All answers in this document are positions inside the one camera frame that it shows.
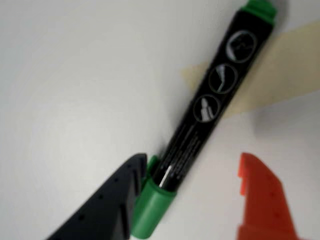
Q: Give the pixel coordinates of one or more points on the beige masking tape strip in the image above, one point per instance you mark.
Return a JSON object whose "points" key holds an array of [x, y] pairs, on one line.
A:
{"points": [[275, 82]]}

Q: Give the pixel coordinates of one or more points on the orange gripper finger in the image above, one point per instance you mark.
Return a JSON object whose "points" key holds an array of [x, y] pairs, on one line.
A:
{"points": [[267, 207]]}

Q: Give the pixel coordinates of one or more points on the green marker with black barrel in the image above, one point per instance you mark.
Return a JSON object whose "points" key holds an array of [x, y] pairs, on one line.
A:
{"points": [[212, 100]]}

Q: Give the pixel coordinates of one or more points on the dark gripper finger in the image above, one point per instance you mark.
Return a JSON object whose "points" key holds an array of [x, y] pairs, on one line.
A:
{"points": [[105, 207]]}

